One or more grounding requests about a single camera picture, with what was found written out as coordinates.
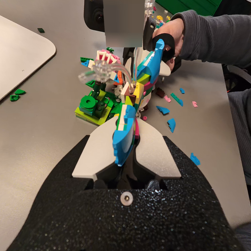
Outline green and blue lego plate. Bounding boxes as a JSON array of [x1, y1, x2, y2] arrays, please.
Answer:
[[170, 93, 184, 107]]

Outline green plastic bin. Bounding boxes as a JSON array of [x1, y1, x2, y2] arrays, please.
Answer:
[[155, 0, 224, 17]]

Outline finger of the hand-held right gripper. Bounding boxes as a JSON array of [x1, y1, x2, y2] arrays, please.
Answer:
[[123, 56, 136, 87], [140, 59, 171, 111]]

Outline person's right hand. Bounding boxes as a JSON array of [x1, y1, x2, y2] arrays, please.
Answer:
[[152, 18, 185, 57]]

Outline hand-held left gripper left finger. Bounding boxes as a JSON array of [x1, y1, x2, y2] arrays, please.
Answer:
[[72, 115, 120, 179]]

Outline person's right forearm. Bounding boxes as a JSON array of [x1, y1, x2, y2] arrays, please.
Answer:
[[171, 10, 251, 68]]

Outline black office chair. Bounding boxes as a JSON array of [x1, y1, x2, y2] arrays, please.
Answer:
[[223, 64, 251, 92]]

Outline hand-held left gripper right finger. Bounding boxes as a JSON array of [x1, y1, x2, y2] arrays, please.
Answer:
[[135, 119, 182, 179]]

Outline pink and white lego build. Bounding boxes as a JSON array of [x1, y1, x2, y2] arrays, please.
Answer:
[[81, 50, 124, 85]]

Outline green lego base build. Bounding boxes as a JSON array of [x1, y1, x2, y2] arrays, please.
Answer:
[[75, 81, 120, 126]]

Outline person's grey clothed body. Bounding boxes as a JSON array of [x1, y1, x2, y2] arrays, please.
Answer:
[[227, 88, 251, 186]]

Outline white rounded desk mat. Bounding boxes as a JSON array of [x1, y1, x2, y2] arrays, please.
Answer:
[[0, 15, 56, 101]]

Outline colourful lego bird model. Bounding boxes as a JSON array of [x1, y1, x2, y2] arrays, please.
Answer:
[[78, 38, 165, 167]]

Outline pile of loose lego pieces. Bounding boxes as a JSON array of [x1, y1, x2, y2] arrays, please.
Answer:
[[152, 6, 172, 33]]

